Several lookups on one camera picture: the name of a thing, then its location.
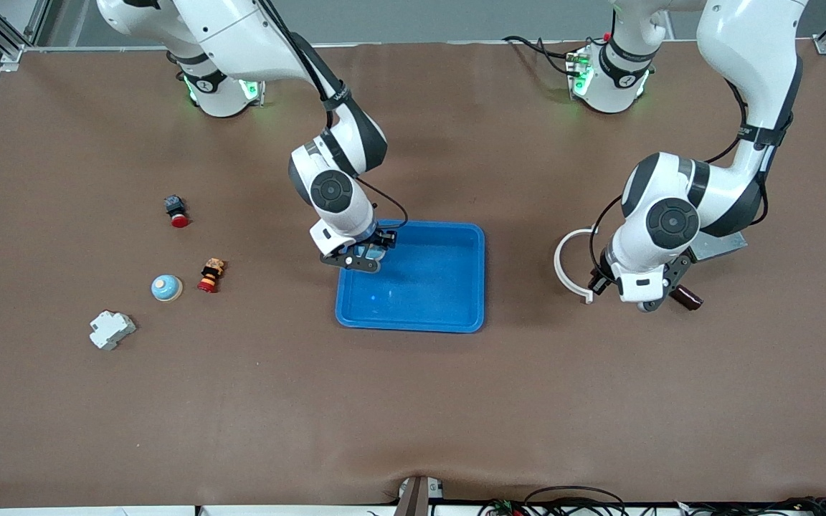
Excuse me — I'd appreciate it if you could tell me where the blue plastic tray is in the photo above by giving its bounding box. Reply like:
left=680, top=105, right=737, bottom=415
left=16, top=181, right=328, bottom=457
left=335, top=219, right=486, bottom=334

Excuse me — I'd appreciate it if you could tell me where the white curved pipe clamp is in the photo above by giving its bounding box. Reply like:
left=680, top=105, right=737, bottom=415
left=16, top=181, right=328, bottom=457
left=554, top=226, right=597, bottom=305

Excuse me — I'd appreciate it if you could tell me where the grey metal box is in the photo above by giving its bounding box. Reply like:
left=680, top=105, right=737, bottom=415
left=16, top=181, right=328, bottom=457
left=689, top=229, right=749, bottom=263

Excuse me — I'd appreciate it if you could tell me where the red push button black base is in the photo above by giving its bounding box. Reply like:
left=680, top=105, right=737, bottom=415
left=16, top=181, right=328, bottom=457
left=163, top=194, right=191, bottom=229

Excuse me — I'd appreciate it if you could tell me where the white circuit breaker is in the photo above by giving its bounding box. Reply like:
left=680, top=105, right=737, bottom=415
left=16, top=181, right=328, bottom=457
left=89, top=310, right=137, bottom=351

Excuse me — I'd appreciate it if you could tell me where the black cable loop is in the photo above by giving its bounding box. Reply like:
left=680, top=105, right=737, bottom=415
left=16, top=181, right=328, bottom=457
left=524, top=486, right=627, bottom=516

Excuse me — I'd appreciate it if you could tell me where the grey metal bracket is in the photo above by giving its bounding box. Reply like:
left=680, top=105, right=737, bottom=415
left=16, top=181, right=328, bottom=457
left=395, top=475, right=446, bottom=516

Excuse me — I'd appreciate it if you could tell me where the black cable bundle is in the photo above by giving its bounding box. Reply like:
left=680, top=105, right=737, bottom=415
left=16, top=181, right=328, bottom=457
left=675, top=497, right=826, bottom=516

